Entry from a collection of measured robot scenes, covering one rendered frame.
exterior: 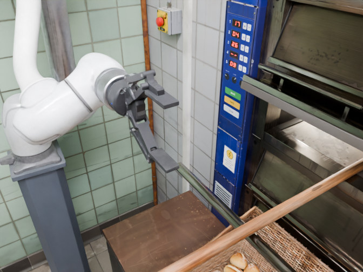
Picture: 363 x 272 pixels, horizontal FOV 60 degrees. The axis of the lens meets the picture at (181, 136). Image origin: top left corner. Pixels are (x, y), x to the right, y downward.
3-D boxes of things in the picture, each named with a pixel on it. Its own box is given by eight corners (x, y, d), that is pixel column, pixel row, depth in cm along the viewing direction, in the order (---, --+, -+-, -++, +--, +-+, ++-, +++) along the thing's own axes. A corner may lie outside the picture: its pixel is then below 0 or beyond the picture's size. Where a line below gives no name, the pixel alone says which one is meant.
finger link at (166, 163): (148, 151, 64) (148, 155, 64) (166, 170, 59) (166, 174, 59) (161, 147, 65) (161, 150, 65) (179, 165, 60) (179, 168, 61)
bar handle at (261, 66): (253, 81, 97) (257, 81, 98) (352, 128, 74) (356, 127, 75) (258, 62, 95) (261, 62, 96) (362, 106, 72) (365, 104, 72)
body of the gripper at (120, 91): (136, 73, 70) (156, 88, 64) (139, 107, 75) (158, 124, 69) (104, 80, 67) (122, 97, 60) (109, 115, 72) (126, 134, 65)
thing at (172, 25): (170, 28, 149) (169, 5, 144) (182, 33, 142) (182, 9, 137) (156, 30, 146) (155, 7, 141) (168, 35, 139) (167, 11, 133)
